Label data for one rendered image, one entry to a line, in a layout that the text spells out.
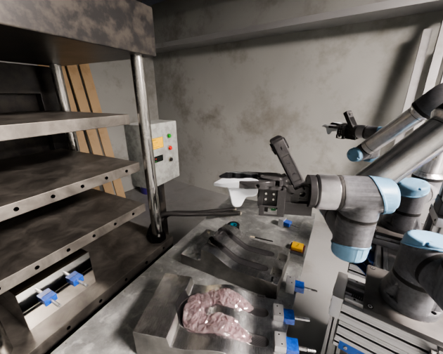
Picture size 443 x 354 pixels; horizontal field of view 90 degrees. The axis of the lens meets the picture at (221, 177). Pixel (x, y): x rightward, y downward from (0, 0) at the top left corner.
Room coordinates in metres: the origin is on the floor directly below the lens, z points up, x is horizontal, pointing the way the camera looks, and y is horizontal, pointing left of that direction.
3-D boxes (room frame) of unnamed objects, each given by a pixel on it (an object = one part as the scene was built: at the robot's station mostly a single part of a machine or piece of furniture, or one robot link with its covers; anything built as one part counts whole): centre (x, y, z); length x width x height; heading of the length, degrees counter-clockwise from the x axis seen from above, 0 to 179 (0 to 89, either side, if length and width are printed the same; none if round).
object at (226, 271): (0.94, -0.07, 0.87); 0.50 x 0.26 x 0.14; 62
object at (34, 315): (0.83, 0.89, 0.87); 0.50 x 0.27 x 0.17; 62
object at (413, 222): (0.92, -0.86, 1.09); 0.15 x 0.15 x 0.10
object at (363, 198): (0.42, -0.29, 1.43); 0.11 x 0.08 x 0.09; 81
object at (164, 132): (1.46, 0.45, 0.74); 0.30 x 0.22 x 1.47; 152
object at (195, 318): (0.59, 0.01, 0.90); 0.26 x 0.18 x 0.08; 80
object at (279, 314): (0.60, -0.26, 0.86); 0.13 x 0.05 x 0.05; 80
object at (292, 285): (0.76, -0.36, 0.83); 0.13 x 0.05 x 0.05; 71
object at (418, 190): (0.93, -0.86, 1.20); 0.13 x 0.12 x 0.14; 120
